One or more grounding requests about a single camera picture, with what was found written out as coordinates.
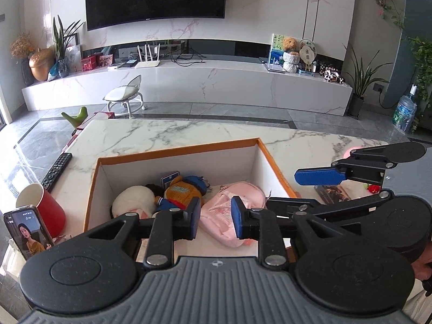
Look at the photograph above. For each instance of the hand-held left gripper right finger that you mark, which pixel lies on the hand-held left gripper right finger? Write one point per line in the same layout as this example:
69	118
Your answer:
238	217

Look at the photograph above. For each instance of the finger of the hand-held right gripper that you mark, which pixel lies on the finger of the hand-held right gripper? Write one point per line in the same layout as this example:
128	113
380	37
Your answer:
317	176
337	206

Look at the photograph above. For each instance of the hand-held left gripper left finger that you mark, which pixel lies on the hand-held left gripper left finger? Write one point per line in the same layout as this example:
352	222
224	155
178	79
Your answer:
194	217

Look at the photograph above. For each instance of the illustrated art card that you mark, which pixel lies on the illustrated art card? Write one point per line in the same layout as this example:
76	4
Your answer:
332	193

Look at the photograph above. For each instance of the pink plush toy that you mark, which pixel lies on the pink plush toy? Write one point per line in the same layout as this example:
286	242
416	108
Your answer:
219	216

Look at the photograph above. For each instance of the blue orange plush doll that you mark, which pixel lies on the blue orange plush doll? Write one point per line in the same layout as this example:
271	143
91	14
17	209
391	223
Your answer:
184	192

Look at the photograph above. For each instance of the red flower ornament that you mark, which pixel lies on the red flower ornament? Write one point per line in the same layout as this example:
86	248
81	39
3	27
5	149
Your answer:
373	188

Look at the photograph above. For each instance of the pink ball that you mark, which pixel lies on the pink ball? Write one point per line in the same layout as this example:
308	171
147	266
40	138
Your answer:
352	152

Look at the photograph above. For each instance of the small blue card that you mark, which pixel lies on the small blue card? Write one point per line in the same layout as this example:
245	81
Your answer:
170	179

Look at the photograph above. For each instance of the orange cardboard box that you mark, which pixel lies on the orange cardboard box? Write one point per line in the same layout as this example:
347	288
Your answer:
202	162

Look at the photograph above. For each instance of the white striped plush toy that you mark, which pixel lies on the white striped plush toy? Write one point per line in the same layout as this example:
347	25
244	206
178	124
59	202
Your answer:
135	202

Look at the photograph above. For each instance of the person's right hand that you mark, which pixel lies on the person's right hand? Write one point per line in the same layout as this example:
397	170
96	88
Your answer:
423	261

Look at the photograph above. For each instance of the person's beige clothed leg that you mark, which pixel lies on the person's beige clothed leg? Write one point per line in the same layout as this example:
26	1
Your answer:
420	308

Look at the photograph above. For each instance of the black white cow figurines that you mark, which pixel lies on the black white cow figurines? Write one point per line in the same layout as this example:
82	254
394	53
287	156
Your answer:
332	74

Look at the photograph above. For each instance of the potted orchid plant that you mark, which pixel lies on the potted orchid plant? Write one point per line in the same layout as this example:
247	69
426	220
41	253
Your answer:
359	81

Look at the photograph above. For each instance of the small blue box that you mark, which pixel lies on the small blue box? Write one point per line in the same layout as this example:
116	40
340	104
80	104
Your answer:
307	70

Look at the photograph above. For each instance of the large water bottle with pump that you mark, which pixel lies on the large water bottle with pump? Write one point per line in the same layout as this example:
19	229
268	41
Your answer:
405	113

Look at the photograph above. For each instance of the round paper fan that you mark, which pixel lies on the round paper fan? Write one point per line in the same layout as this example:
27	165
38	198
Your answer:
307	50

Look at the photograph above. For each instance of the flower painting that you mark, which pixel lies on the flower painting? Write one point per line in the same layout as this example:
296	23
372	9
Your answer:
276	49

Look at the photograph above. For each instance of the white marble TV console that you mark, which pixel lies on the white marble TV console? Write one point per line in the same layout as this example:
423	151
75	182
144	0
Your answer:
202	84

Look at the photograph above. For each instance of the brown teddy bear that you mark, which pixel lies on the brown teddy bear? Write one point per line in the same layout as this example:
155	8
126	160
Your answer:
290	45

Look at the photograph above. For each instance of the dark red flat box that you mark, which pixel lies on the dark red flat box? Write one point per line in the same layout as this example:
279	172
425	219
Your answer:
104	115

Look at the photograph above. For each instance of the clear-backed white stool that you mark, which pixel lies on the clear-backed white stool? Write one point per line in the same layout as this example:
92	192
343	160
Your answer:
123	92

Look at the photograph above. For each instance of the red paper cup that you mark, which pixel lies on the red paper cup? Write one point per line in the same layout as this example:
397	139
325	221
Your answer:
50	212

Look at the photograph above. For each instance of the black remote control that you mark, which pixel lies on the black remote control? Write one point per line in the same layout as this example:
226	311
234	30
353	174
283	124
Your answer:
56	171

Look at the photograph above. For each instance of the potted pothos plant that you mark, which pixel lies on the potted pothos plant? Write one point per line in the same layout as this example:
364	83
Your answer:
423	64

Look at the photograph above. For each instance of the green bird-shaped toy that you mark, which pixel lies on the green bird-shaped toy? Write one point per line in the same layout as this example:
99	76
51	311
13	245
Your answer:
76	114

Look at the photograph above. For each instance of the white router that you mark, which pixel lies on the white router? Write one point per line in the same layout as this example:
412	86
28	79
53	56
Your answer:
147	62

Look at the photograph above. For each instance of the smartphone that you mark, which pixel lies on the smartphone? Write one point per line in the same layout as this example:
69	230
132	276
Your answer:
28	233

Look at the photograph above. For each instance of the white set-top box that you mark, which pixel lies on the white set-top box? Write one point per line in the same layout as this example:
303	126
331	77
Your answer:
117	66

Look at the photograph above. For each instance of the clear wrapped card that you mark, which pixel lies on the clear wrapped card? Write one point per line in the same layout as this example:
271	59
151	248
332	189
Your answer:
73	59

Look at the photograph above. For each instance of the gold acorn vase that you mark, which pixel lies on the gold acorn vase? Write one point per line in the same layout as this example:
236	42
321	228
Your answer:
41	64

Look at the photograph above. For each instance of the green plant in glass vase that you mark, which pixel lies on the green plant in glass vase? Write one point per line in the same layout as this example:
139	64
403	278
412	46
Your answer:
62	40

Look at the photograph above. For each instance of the dried flowers in dark vase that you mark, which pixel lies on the dried flowers in dark vase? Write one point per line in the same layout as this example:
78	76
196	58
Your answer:
23	50

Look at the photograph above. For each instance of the wall socket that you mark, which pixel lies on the wall socket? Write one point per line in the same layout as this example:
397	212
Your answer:
379	86

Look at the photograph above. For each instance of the black picture frame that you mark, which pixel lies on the black picture frame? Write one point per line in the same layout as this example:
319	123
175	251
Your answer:
72	38

